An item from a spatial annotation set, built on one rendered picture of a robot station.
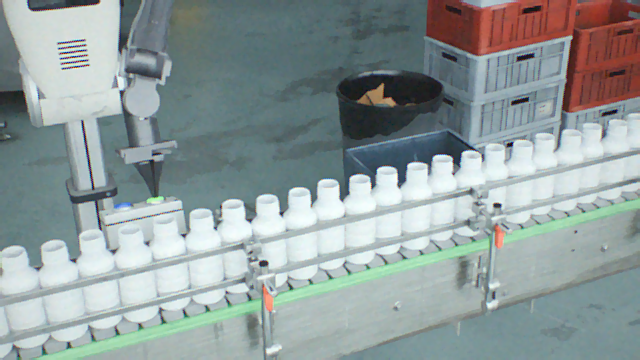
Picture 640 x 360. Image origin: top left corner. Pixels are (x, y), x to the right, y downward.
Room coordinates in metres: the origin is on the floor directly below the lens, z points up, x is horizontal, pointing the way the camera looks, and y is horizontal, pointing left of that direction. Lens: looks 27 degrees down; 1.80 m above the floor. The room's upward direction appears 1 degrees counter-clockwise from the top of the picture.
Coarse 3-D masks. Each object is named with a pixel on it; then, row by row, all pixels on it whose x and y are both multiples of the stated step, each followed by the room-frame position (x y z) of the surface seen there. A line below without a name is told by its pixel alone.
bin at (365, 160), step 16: (384, 144) 1.86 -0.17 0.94; (400, 144) 1.88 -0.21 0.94; (416, 144) 1.90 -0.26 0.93; (432, 144) 1.92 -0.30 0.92; (448, 144) 1.93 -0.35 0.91; (464, 144) 1.87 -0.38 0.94; (352, 160) 1.78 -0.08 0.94; (368, 160) 1.85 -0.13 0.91; (384, 160) 1.87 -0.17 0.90; (400, 160) 1.88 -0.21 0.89; (416, 160) 1.90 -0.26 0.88; (432, 160) 1.92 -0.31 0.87; (368, 176) 1.70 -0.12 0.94; (400, 176) 1.89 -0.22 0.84; (528, 304) 1.50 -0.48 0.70
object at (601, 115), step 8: (608, 104) 3.90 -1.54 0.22; (616, 104) 3.92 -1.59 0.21; (624, 104) 3.96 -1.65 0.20; (632, 104) 3.99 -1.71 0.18; (576, 112) 3.80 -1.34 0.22; (584, 112) 3.82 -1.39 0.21; (592, 112) 3.87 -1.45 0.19; (600, 112) 3.88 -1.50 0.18; (608, 112) 4.28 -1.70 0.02; (616, 112) 3.95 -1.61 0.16; (624, 112) 3.97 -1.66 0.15; (632, 112) 4.00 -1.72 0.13; (568, 120) 3.79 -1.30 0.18; (576, 120) 3.82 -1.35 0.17; (584, 120) 3.84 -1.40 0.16; (592, 120) 3.86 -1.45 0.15; (600, 120) 3.90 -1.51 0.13; (608, 120) 3.92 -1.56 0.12; (624, 120) 3.97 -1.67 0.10; (560, 128) 3.82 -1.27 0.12; (568, 128) 3.79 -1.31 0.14; (576, 128) 3.82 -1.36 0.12; (560, 136) 3.81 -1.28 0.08; (560, 144) 3.81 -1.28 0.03
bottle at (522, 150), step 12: (516, 144) 1.39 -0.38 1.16; (528, 144) 1.39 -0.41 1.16; (516, 156) 1.37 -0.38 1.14; (528, 156) 1.36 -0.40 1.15; (516, 168) 1.36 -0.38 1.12; (528, 168) 1.36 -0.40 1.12; (516, 192) 1.35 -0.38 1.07; (528, 192) 1.35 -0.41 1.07; (516, 204) 1.35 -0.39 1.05; (516, 216) 1.35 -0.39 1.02; (528, 216) 1.36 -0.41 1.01
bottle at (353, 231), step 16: (352, 176) 1.25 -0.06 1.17; (352, 192) 1.23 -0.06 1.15; (368, 192) 1.23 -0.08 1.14; (352, 208) 1.22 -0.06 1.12; (368, 208) 1.22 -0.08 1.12; (352, 224) 1.21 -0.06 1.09; (368, 224) 1.22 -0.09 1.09; (352, 240) 1.21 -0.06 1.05; (368, 240) 1.21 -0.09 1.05; (352, 256) 1.21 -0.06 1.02; (368, 256) 1.22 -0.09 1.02
